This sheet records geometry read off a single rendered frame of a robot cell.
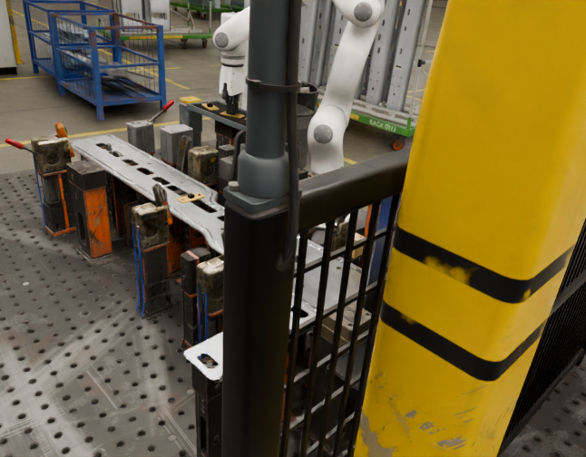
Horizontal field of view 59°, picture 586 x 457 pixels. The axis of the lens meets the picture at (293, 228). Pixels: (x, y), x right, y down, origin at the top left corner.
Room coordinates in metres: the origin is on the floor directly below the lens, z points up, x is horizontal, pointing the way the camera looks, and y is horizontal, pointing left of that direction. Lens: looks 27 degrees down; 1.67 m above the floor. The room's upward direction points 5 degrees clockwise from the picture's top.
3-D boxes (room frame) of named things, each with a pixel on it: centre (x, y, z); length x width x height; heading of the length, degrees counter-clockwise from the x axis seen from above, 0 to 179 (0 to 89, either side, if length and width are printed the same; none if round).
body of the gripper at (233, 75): (1.83, 0.25, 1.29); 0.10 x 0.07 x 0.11; 157
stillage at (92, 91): (6.05, 2.27, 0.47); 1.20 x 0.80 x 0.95; 43
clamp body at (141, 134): (1.97, 0.63, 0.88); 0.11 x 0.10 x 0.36; 136
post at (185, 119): (2.02, 0.44, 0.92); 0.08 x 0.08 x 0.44; 46
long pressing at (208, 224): (1.45, 0.34, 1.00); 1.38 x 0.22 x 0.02; 46
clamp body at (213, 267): (1.01, 0.17, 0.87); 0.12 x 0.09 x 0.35; 136
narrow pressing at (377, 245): (0.92, -0.20, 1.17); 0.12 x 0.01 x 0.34; 136
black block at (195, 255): (1.13, 0.24, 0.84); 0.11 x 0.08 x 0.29; 136
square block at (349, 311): (0.83, -0.12, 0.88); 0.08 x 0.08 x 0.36; 46
